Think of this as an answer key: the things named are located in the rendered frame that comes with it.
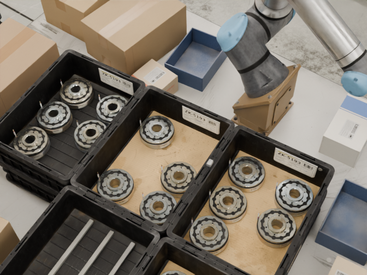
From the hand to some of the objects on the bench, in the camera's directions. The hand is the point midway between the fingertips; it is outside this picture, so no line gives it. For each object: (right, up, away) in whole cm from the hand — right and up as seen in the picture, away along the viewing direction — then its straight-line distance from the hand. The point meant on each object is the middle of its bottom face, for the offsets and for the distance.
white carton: (-12, -2, +20) cm, 23 cm away
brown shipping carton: (-125, +15, +35) cm, 130 cm away
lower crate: (-98, -7, +18) cm, 100 cm away
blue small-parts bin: (-60, +24, +40) cm, 76 cm away
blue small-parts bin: (-16, -28, +2) cm, 32 cm away
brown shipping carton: (-100, +47, +57) cm, 124 cm away
